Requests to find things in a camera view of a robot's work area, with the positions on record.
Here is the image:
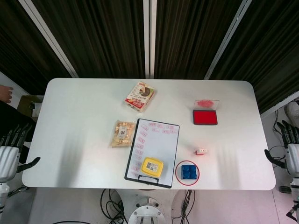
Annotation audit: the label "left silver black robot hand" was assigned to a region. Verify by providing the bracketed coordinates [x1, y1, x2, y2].
[0, 123, 41, 182]

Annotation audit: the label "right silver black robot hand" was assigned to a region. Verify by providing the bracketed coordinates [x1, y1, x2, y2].
[264, 120, 299, 178]

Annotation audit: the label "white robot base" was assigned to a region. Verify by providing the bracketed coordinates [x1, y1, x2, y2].
[114, 189, 187, 224]

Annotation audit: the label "brown cardboard box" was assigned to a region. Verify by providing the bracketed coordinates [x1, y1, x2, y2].
[16, 95, 44, 126]

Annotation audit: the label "red ink pad with lid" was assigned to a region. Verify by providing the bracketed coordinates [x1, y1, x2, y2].
[192, 99, 220, 126]

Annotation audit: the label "blue building block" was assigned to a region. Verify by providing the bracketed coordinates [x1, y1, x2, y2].
[181, 165, 198, 180]

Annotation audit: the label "dark pleated curtain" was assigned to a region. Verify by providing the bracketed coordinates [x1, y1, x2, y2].
[154, 0, 246, 79]
[31, 0, 147, 79]
[0, 0, 71, 96]
[210, 0, 299, 112]

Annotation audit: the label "clear bag of biscuits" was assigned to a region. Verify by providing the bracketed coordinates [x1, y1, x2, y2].
[108, 119, 136, 148]

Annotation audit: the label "clear dish with red rim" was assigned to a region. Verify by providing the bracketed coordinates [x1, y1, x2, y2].
[175, 160, 201, 186]

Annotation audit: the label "black clipboard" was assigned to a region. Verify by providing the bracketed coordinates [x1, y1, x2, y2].
[124, 118, 180, 189]

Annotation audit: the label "yellow box with QR label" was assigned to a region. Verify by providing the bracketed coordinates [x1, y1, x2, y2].
[141, 156, 164, 179]

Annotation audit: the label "printed snack carton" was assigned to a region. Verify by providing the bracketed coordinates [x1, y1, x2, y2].
[124, 81, 157, 113]

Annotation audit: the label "black floor cables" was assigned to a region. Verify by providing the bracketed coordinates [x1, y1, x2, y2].
[268, 109, 292, 163]

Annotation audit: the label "white partition frame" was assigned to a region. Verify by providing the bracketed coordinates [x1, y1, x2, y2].
[18, 0, 79, 78]
[142, 0, 157, 79]
[260, 92, 299, 119]
[204, 0, 253, 80]

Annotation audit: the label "black cable bundle under table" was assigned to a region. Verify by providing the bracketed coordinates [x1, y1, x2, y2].
[100, 189, 124, 224]
[171, 189, 196, 221]

